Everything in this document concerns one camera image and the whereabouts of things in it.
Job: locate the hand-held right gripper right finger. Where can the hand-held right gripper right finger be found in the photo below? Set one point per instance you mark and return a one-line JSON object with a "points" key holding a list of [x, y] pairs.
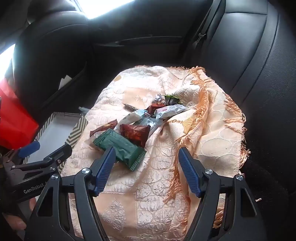
{"points": [[189, 172]]}

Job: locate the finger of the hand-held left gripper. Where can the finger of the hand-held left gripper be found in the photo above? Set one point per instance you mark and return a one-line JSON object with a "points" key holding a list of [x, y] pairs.
{"points": [[60, 154], [29, 149]]}

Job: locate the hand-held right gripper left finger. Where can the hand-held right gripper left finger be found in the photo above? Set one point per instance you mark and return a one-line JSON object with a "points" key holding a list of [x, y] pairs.
{"points": [[104, 172]]}

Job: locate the striped cardboard box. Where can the striped cardboard box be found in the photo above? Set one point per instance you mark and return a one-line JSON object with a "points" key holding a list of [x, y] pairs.
{"points": [[53, 129]]}

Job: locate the dark green snack packet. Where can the dark green snack packet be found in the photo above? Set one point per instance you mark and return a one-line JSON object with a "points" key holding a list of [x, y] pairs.
{"points": [[124, 148]]}

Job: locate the small brown snack packet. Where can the small brown snack packet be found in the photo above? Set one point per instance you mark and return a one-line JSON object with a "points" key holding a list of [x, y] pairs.
{"points": [[104, 126]]}

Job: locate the red brown snack packet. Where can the red brown snack packet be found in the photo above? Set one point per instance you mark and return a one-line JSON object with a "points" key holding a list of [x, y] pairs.
{"points": [[134, 133]]}

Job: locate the dark red snack packet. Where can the dark red snack packet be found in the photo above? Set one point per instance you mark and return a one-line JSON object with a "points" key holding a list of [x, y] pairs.
{"points": [[155, 107]]}

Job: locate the green striped black packet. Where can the green striped black packet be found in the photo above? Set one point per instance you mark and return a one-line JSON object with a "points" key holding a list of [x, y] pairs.
{"points": [[172, 99]]}

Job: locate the silver candy wrapper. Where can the silver candy wrapper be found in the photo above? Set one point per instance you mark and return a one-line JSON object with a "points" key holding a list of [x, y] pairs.
{"points": [[158, 97]]}

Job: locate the person's left hand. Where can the person's left hand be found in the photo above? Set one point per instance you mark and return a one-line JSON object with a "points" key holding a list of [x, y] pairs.
{"points": [[13, 223]]}

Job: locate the red fabric bag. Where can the red fabric bag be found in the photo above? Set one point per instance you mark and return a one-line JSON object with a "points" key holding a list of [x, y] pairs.
{"points": [[16, 120]]}

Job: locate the peach fringed blanket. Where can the peach fringed blanket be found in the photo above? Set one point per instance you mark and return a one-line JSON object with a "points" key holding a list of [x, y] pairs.
{"points": [[150, 176]]}

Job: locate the white paper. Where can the white paper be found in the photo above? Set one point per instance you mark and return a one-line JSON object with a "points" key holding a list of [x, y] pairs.
{"points": [[66, 81]]}

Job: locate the black front seat back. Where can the black front seat back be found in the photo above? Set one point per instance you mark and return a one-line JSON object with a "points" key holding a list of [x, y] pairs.
{"points": [[46, 58]]}

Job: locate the black leather rear seat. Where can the black leather rear seat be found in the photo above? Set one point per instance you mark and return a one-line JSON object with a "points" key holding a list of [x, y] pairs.
{"points": [[266, 69]]}

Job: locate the black car door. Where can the black car door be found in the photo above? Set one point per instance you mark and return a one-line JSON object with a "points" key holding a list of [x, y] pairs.
{"points": [[138, 41]]}

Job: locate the black seat belt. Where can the black seat belt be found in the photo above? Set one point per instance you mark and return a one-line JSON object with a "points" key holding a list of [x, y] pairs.
{"points": [[209, 20]]}

